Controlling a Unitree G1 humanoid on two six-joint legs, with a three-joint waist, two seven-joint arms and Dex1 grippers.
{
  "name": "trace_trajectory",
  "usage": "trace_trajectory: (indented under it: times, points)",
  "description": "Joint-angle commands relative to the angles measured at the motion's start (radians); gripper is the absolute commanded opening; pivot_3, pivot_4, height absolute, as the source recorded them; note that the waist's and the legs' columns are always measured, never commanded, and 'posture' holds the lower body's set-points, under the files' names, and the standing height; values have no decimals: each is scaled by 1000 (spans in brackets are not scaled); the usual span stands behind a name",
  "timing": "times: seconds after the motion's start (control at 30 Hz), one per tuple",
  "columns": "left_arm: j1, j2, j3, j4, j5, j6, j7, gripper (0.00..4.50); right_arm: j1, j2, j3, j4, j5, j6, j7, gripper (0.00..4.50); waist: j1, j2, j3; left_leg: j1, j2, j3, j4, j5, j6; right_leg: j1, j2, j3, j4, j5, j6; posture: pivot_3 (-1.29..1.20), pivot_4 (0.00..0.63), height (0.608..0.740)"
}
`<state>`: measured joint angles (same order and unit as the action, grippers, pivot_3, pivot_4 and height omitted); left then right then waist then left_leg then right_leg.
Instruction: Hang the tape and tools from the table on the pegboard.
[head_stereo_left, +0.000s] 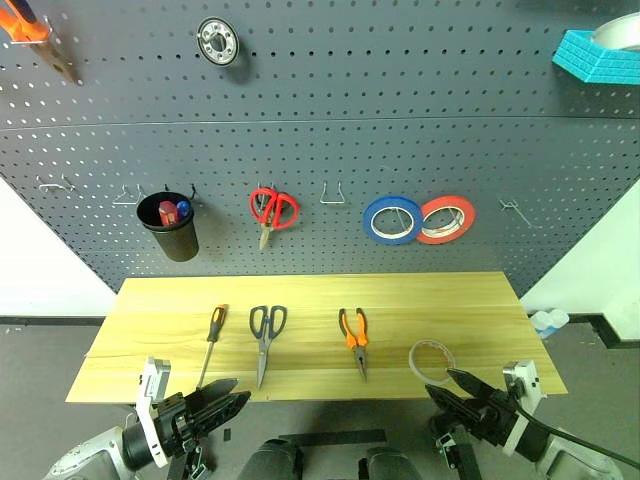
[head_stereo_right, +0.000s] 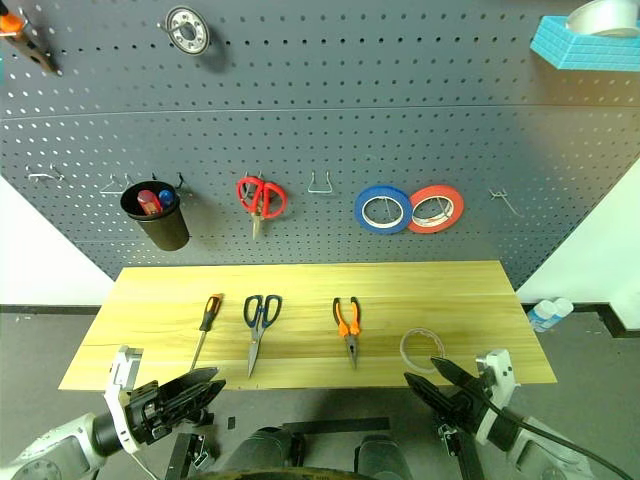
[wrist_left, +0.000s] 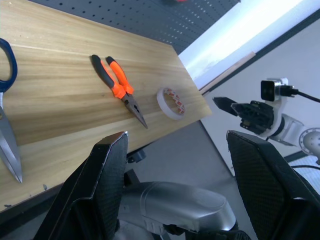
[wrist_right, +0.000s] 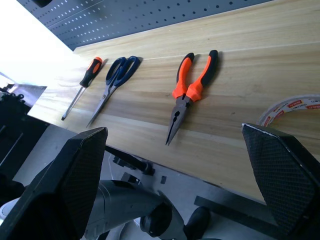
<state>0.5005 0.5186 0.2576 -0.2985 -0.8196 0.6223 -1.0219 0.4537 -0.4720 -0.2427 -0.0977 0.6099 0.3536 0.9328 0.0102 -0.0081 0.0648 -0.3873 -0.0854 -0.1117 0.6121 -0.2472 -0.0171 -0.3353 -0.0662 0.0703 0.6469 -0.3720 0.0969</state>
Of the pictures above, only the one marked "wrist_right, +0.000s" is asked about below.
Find white tape roll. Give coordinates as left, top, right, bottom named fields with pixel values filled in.
left=256, top=93, right=320, bottom=131

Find dark grey rounded housing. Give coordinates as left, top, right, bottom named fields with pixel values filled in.
left=84, top=179, right=187, bottom=240
left=184, top=206, right=211, bottom=235

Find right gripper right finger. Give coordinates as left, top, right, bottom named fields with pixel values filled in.
left=241, top=122, right=320, bottom=240

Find blue handled scissors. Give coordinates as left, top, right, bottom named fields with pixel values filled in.
left=86, top=56, right=140, bottom=128

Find orange black screwdriver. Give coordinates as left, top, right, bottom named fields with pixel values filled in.
left=61, top=56, right=104, bottom=122

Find orange black needle-nose pliers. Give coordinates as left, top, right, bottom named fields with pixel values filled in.
left=164, top=49, right=219, bottom=147

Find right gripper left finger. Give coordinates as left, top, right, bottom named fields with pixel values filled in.
left=0, top=126, right=109, bottom=240

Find grey pegboard wall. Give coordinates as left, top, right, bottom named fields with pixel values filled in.
left=16, top=0, right=273, bottom=51

